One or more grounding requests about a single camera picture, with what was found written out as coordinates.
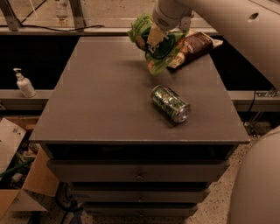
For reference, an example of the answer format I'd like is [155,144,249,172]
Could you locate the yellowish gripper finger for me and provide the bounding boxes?
[147,24,165,46]

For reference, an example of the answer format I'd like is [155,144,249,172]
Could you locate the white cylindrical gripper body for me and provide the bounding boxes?
[152,0,193,31]

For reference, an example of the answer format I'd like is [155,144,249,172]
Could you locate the green rice chip bag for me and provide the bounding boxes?
[128,13,186,75]

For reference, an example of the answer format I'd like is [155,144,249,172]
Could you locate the green soda can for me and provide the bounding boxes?
[150,85,191,123]

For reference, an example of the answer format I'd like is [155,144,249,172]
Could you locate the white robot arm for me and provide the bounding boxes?
[152,0,280,224]

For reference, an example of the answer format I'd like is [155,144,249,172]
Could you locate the brown chip bag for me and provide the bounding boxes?
[168,31,223,69]

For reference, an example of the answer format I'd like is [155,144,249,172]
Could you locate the dark grey drawer cabinet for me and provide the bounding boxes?
[28,35,251,218]

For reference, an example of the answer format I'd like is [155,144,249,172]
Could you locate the top drawer with knob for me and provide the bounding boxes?
[47,160,229,182]

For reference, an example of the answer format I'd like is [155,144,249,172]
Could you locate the drawer with knob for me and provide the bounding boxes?
[71,189,210,203]
[84,203,198,217]
[47,160,229,182]

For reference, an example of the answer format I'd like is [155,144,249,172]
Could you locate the white pump dispenser bottle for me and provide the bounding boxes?
[13,68,36,98]

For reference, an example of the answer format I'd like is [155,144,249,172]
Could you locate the middle drawer with knob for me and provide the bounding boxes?
[71,189,210,203]

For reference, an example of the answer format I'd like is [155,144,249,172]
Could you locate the bottom drawer with knob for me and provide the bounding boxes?
[84,203,198,217]

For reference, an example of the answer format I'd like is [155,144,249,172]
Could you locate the open cardboard box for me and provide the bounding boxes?
[0,116,59,219]

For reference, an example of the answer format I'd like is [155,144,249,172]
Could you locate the black cable on ledge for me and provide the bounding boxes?
[0,24,105,32]

